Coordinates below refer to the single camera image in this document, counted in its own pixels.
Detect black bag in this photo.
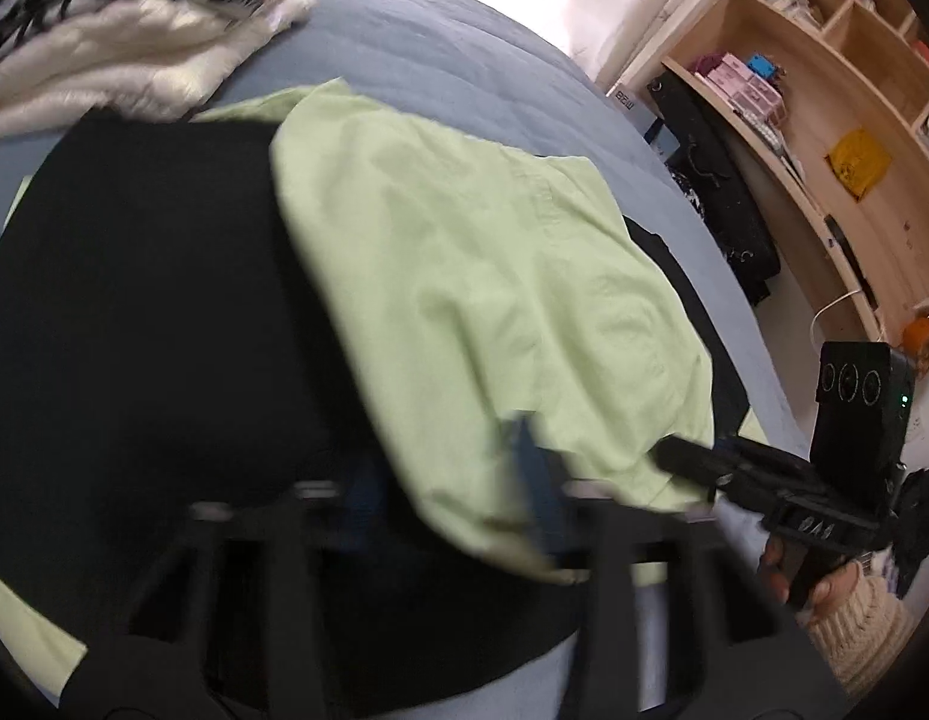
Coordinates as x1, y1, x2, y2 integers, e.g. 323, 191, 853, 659
648, 71, 781, 308

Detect black pants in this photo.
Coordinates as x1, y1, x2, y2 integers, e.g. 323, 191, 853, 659
0, 109, 765, 717

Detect yellow bag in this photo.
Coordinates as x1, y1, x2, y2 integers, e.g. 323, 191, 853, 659
825, 127, 892, 200

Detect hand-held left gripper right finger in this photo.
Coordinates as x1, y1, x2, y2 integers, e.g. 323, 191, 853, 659
509, 412, 847, 720

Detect wooden shelf unit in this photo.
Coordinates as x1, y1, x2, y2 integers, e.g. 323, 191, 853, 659
618, 0, 929, 361

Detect person's right hand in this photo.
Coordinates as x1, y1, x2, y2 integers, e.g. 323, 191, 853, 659
756, 536, 862, 620

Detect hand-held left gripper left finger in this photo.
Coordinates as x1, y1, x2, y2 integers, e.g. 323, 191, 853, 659
59, 465, 383, 720

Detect white box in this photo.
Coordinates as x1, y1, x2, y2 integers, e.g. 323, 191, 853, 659
612, 82, 660, 128

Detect white cable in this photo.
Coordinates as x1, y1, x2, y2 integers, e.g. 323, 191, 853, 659
809, 286, 866, 346

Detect blue bed blanket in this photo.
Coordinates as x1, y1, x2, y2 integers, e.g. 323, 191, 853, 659
0, 0, 810, 720

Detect cream satin garment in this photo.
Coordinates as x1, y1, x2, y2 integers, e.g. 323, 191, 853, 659
0, 0, 319, 140

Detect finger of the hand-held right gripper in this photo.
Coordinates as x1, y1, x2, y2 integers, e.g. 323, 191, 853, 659
651, 437, 780, 515
715, 437, 814, 491

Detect pink box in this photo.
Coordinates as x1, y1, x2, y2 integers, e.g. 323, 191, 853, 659
702, 52, 750, 89
736, 75, 784, 119

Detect light green shirt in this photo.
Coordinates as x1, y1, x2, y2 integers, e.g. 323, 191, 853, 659
0, 79, 716, 698

